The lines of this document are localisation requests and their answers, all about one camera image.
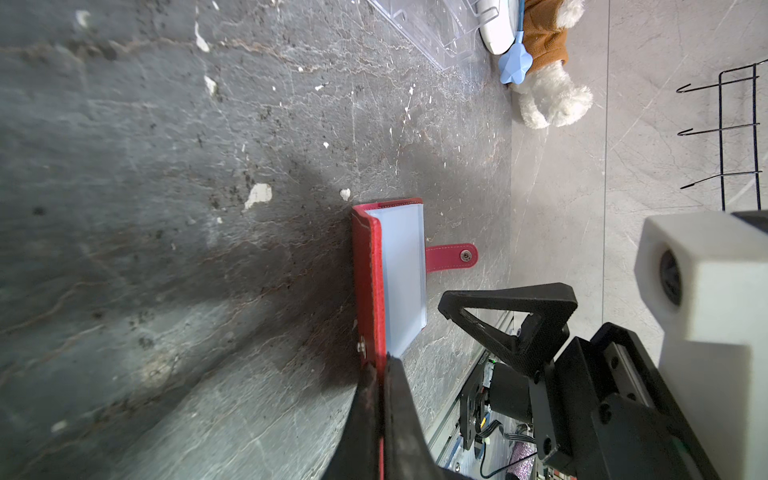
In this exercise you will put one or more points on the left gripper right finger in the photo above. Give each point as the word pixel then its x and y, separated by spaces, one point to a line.
pixel 405 452

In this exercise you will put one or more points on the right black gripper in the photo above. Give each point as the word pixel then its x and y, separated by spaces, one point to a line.
pixel 618 414

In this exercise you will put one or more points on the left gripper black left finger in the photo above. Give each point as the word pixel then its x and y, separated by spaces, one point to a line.
pixel 358 453

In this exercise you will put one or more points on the red card holder wallet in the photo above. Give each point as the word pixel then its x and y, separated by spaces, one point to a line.
pixel 391 263

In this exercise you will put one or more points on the clear acrylic organizer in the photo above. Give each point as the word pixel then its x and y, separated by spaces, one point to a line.
pixel 442 30

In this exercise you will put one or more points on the white teddy bear brown shirt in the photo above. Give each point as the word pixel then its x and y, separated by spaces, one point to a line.
pixel 548 97

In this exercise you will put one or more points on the black wall hook rack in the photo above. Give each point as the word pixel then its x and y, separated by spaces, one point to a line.
pixel 747 75

